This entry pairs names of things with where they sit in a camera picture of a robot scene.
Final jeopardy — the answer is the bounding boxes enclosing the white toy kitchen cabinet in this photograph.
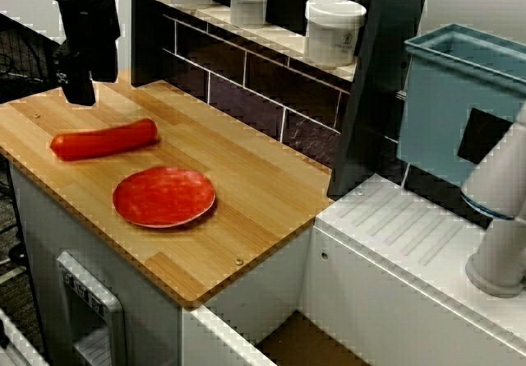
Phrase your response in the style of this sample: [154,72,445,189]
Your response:
[7,151,314,366]

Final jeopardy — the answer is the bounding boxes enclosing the black square sticker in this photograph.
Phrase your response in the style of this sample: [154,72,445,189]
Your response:
[457,108,514,165]

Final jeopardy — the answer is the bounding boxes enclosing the grey toy dishwasher panel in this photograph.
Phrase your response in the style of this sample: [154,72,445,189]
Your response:
[56,251,127,366]

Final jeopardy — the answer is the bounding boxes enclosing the cream tiled shelf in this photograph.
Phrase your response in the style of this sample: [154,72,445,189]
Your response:
[135,0,359,82]

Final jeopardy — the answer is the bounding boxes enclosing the red round plate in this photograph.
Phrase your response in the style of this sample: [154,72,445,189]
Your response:
[112,166,217,229]

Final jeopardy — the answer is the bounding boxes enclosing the dark tile backsplash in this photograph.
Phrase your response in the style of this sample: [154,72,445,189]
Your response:
[131,0,412,190]

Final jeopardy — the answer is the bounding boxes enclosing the teal plastic bin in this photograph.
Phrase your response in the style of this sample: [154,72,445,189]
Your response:
[396,23,526,187]

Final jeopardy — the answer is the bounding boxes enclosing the red toy sausage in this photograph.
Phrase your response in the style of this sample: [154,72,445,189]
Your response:
[49,118,159,162]

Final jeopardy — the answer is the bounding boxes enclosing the black wire mesh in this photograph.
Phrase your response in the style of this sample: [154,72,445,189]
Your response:
[0,12,62,106]

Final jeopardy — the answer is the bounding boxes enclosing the black upright panel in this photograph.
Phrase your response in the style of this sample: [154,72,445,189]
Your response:
[328,0,433,197]

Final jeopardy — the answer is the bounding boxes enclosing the white toy sink unit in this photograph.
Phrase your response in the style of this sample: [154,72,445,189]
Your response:
[180,172,526,366]

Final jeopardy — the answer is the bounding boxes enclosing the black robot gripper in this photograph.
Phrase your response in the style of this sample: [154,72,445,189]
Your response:
[51,0,122,107]

